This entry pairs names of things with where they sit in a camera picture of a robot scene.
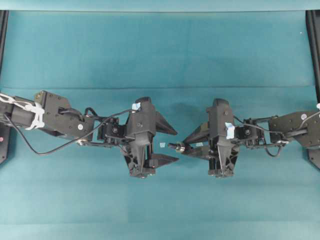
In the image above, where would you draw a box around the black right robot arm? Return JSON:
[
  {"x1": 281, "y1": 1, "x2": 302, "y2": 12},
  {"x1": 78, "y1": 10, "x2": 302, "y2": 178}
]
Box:
[{"x1": 169, "y1": 102, "x2": 320, "y2": 178}]

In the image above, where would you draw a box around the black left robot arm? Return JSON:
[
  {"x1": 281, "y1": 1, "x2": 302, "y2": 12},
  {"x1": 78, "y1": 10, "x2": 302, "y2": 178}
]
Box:
[{"x1": 0, "y1": 90, "x2": 178, "y2": 179}]

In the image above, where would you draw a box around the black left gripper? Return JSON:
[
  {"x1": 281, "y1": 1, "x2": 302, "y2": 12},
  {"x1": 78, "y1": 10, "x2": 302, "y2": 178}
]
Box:
[{"x1": 122, "y1": 111, "x2": 179, "y2": 178}]

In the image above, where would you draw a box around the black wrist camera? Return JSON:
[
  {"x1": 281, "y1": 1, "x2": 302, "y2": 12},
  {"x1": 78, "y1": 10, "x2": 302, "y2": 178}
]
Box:
[
  {"x1": 125, "y1": 96, "x2": 156, "y2": 139},
  {"x1": 206, "y1": 98, "x2": 236, "y2": 140}
]

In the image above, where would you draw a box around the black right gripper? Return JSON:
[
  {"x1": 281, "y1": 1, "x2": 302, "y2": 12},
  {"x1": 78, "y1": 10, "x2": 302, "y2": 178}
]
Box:
[{"x1": 181, "y1": 121, "x2": 239, "y2": 178}]

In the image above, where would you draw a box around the black right camera cable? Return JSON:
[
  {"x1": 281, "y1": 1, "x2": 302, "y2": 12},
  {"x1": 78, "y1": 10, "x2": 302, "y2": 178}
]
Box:
[{"x1": 232, "y1": 109, "x2": 320, "y2": 158}]

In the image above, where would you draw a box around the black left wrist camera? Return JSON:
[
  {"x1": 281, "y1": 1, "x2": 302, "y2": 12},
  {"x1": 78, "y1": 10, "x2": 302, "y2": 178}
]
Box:
[{"x1": 125, "y1": 96, "x2": 156, "y2": 139}]

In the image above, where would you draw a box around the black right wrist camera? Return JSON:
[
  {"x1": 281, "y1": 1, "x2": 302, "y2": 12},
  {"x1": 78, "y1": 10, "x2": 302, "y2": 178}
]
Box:
[{"x1": 206, "y1": 98, "x2": 236, "y2": 140}]

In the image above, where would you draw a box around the white cable tie bundle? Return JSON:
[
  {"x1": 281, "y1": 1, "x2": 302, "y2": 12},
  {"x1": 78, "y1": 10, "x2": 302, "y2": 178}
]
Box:
[{"x1": 0, "y1": 93, "x2": 45, "y2": 130}]

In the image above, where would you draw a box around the dark threaded metal shaft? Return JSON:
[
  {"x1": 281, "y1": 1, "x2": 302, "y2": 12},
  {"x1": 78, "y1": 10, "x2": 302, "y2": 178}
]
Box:
[{"x1": 167, "y1": 142, "x2": 186, "y2": 153}]

